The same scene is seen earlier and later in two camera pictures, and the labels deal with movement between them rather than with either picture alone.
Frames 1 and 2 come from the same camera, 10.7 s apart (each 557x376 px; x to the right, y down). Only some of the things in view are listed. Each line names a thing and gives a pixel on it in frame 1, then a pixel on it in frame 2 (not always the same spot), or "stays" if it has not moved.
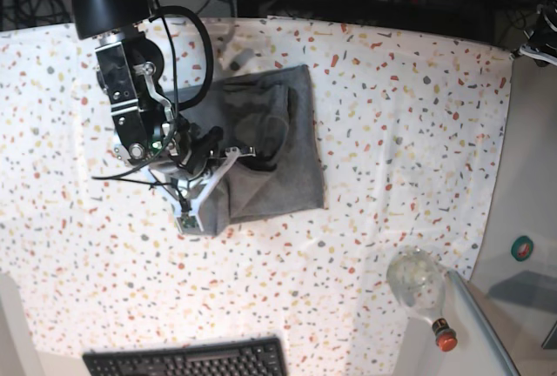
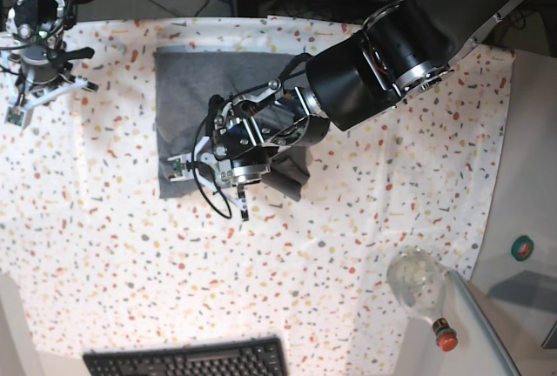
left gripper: (201, 149) -> (42, 66)
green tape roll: (522, 248) stays
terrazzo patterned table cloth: (416, 129) stays
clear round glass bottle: (416, 277) stays
